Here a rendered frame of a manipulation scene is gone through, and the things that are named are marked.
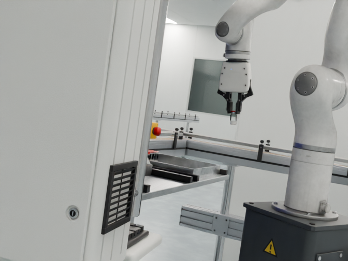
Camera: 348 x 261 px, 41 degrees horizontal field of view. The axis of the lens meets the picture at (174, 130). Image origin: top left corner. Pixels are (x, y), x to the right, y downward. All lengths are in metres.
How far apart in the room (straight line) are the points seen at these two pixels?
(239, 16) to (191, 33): 9.25
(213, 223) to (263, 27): 1.36
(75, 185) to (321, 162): 0.80
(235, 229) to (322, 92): 1.50
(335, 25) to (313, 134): 0.31
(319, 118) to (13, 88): 0.84
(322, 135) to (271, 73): 1.86
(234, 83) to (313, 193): 0.44
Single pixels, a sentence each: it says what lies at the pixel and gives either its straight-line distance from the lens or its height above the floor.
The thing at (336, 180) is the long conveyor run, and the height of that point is 0.86.
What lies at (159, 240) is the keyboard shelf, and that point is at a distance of 1.14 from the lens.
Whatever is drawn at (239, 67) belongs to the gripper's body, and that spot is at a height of 1.27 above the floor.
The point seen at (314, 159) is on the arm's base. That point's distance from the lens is 1.37.
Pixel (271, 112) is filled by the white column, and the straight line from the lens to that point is 3.18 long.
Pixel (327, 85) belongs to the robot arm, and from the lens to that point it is 1.32.
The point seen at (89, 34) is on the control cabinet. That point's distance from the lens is 0.77.
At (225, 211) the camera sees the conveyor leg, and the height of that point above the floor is 0.57.
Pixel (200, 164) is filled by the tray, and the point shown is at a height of 0.90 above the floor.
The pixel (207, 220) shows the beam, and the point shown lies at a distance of 2.72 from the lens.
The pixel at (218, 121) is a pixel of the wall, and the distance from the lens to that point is 10.24.
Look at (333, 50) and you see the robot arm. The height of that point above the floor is 1.33.
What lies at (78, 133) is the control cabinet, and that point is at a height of 1.05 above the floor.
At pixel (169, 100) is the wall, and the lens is 10.73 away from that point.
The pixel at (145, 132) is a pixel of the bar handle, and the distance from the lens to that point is 0.95.
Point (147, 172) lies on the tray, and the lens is 1.54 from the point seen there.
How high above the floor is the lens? 1.12
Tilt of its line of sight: 3 degrees down
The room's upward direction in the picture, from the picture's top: 8 degrees clockwise
